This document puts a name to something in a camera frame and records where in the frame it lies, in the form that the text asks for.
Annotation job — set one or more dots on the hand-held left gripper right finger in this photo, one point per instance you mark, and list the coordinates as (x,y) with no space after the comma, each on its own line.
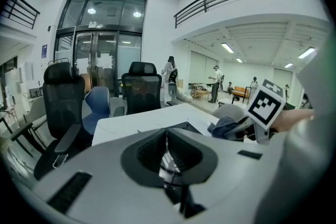
(231,173)

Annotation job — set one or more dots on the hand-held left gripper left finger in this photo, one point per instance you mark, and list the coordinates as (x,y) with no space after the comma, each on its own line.
(92,165)

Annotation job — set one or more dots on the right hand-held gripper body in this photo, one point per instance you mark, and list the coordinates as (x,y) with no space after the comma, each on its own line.
(265,105)

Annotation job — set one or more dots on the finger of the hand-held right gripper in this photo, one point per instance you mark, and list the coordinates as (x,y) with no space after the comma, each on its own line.
(237,128)

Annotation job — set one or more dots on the dark blue cloth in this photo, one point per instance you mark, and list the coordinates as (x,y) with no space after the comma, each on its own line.
(220,126)

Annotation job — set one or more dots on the white portable gas stove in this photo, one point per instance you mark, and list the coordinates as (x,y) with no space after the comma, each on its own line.
(195,126)

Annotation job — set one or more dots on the person's right forearm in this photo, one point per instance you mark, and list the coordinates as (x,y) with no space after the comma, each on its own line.
(294,119)

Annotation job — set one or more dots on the grey shell chair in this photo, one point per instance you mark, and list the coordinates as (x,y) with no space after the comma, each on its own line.
(228,111)

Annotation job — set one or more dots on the ceiling tube light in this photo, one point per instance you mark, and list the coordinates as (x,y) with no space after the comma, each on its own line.
(239,59)
(288,65)
(227,47)
(306,52)

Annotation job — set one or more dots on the low wooden table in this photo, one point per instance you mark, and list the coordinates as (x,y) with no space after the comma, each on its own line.
(199,93)

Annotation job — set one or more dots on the blue shell chair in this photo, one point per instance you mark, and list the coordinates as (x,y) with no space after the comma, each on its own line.
(97,105)

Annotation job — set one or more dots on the white floor cushion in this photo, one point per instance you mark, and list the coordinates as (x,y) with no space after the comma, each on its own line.
(183,97)

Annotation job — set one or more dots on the black high-back office chair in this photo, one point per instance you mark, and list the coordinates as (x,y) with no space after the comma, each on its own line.
(63,102)

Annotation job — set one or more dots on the grey round-faced appliance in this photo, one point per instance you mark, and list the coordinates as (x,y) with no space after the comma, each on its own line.
(172,91)

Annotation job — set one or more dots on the beige chair with black legs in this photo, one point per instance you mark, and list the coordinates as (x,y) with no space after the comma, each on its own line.
(38,110)

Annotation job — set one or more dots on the black mesh office chair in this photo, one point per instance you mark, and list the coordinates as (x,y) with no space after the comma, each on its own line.
(141,86)

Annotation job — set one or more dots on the white paper notice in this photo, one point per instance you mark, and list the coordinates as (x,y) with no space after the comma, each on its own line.
(105,60)
(82,63)

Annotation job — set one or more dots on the white shelf unit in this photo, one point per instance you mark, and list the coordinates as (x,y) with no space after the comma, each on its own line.
(26,73)

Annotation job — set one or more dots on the black balcony railing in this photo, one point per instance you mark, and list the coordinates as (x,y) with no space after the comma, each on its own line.
(36,21)
(175,22)

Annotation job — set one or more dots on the glass entrance door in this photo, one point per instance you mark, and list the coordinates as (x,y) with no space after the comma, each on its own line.
(105,8)

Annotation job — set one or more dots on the blue wall poster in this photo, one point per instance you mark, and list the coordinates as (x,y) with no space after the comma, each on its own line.
(44,51)

